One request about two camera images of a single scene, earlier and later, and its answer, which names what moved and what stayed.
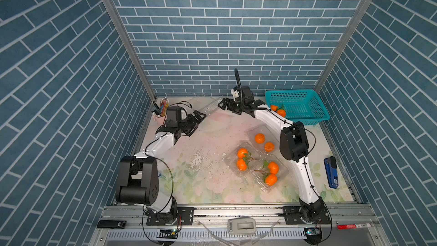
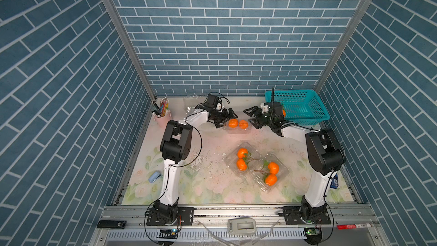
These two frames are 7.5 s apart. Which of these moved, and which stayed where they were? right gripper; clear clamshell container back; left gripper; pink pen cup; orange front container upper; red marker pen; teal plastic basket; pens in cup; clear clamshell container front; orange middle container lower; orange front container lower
Moved: left gripper; right gripper; clear clamshell container back
Stayed: orange front container upper; red marker pen; orange middle container lower; orange front container lower; pens in cup; pink pen cup; clear clamshell container front; teal plastic basket
